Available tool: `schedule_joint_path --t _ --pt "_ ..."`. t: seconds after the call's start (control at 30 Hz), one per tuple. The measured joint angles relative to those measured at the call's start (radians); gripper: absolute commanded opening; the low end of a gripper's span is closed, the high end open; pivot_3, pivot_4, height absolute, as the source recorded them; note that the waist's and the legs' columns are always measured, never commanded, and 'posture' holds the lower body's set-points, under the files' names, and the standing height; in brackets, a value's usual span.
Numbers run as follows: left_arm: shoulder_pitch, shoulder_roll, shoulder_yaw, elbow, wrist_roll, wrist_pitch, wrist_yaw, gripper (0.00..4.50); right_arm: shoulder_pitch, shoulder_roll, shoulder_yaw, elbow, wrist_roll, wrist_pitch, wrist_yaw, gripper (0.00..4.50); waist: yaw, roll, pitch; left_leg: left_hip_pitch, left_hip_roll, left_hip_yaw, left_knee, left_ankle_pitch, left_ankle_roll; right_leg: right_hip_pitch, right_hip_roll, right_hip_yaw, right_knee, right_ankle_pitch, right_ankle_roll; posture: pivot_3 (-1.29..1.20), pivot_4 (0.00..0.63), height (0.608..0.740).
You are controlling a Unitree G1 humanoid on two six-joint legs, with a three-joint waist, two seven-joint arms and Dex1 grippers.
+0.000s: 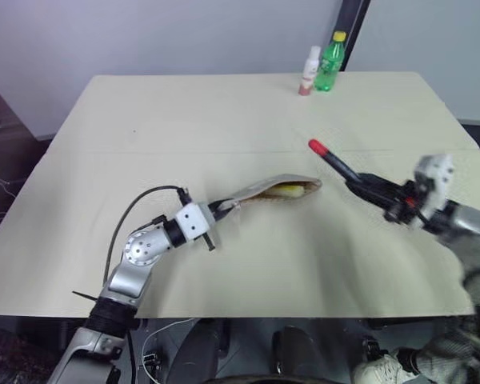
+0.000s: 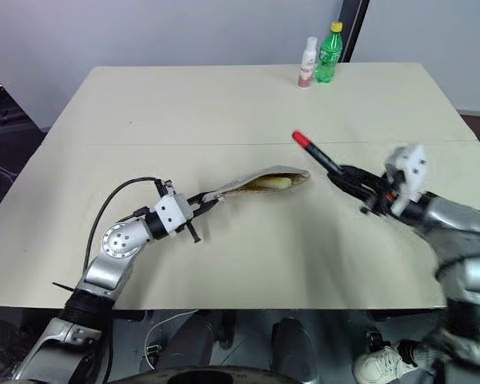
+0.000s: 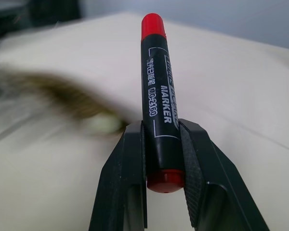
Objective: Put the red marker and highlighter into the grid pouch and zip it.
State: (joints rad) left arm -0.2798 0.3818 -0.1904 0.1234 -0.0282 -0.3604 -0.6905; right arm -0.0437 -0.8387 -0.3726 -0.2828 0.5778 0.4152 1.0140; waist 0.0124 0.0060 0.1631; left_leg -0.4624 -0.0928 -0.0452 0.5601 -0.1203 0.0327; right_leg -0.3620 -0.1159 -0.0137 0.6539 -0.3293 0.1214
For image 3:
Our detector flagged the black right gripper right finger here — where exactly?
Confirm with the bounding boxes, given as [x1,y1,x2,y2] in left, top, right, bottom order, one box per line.
[178,117,271,231]

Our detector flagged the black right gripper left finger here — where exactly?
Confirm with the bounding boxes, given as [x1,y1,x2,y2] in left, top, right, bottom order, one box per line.
[88,119,149,231]

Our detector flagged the red and black whiteboard marker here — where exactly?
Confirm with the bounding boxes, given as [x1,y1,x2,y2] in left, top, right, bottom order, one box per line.
[141,13,185,194]

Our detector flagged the blurred brown and green object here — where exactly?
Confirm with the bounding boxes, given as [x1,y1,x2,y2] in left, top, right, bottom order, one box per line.
[0,68,127,139]

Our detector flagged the dark blurred background object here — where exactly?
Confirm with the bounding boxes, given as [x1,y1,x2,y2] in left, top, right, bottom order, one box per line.
[0,0,82,43]

